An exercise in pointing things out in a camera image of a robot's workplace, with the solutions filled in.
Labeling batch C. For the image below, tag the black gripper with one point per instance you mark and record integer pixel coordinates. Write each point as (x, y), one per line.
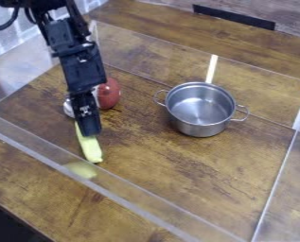
(82, 66)

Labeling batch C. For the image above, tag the green handled metal spoon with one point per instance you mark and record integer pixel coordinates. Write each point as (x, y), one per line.
(90, 146)

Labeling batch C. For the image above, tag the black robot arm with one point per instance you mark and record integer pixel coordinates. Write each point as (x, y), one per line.
(65, 32)

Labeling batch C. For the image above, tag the toy mushroom brown cap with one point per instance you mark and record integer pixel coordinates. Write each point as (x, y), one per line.
(108, 94)

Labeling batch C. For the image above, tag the clear acrylic triangle stand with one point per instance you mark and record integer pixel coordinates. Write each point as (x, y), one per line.
(93, 30)

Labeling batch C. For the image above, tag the small steel pot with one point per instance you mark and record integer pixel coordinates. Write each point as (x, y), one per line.
(202, 108)

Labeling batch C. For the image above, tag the clear acrylic front barrier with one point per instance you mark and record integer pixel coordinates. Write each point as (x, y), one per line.
(188, 226)

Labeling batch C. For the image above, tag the black strip on table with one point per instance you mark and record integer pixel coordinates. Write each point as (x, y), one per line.
(235, 17)

